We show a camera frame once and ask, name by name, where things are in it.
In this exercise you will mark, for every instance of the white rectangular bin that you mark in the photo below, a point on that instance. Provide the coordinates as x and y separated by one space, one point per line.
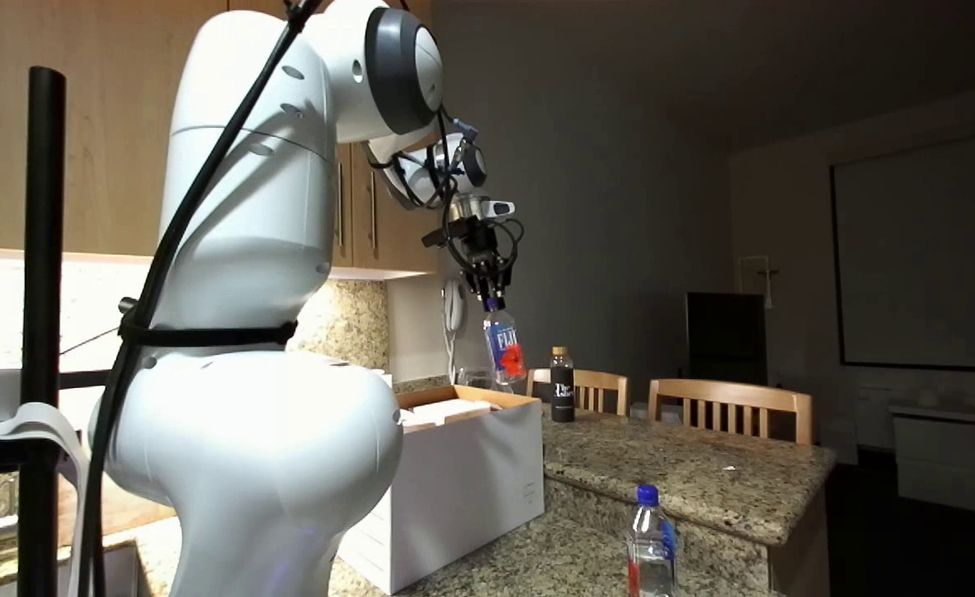
940 458

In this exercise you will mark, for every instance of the Fiji water bottle blue cap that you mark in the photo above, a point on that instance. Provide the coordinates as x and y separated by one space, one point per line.
506 348
654 549

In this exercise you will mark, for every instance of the light wooden slat-back chair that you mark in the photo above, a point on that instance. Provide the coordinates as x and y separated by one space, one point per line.
732 405
599 388

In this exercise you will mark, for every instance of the black stand pole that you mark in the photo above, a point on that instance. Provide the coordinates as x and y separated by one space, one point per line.
44 277

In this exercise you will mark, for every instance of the dark glass bottle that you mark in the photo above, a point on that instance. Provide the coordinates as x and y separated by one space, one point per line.
560 386

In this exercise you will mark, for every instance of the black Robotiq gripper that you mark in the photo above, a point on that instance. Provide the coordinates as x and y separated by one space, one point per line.
477 250

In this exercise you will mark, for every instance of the large white cardboard box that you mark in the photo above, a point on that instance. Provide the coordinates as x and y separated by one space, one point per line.
465 484

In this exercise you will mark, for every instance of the black television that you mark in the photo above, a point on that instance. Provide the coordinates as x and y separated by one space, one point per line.
727 337

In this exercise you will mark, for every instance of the wooden wall cabinet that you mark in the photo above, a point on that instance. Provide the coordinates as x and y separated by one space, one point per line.
1 45

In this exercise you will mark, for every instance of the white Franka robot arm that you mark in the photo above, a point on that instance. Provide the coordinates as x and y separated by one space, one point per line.
242 221

